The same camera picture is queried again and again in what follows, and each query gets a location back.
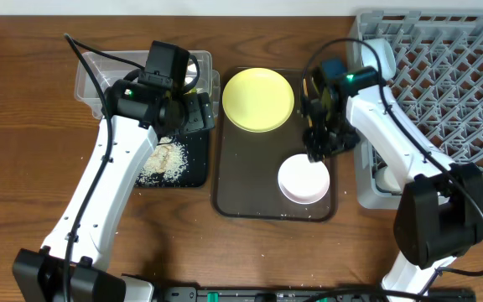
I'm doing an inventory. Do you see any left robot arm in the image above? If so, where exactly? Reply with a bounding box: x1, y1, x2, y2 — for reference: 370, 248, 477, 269
12, 36, 215, 301

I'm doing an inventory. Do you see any black waste tray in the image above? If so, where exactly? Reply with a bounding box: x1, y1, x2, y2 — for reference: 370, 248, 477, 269
135, 131, 210, 188

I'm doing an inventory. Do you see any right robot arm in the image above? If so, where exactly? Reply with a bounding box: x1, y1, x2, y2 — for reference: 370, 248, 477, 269
301, 65, 483, 300

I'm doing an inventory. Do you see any white pink bowl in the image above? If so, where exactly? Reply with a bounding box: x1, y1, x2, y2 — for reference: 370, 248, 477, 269
278, 154, 330, 205

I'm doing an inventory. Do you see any white cup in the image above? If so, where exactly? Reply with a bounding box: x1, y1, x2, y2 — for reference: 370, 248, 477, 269
374, 166, 402, 194

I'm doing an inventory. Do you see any light blue bowl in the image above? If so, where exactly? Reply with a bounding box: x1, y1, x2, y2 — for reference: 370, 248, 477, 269
361, 39, 396, 81

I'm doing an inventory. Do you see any clear plastic bin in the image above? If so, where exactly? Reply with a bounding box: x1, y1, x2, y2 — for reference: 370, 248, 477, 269
74, 50, 221, 120

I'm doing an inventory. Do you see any grey dishwasher rack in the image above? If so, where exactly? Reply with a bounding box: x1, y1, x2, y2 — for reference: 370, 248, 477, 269
345, 8, 483, 212

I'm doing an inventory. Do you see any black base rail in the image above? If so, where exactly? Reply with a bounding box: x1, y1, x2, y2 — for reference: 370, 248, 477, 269
153, 285, 477, 302

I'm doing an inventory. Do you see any rice food waste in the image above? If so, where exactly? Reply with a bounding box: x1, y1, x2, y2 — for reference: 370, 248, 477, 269
136, 137, 188, 187

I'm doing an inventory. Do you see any left wooden chopstick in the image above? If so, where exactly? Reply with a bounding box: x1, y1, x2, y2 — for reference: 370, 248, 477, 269
301, 78, 309, 111

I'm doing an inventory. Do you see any yellow plate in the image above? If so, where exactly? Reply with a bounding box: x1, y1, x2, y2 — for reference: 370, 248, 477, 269
222, 68, 294, 133

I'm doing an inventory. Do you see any brown serving tray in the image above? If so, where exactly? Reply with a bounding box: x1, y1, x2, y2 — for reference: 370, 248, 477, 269
210, 67, 338, 223

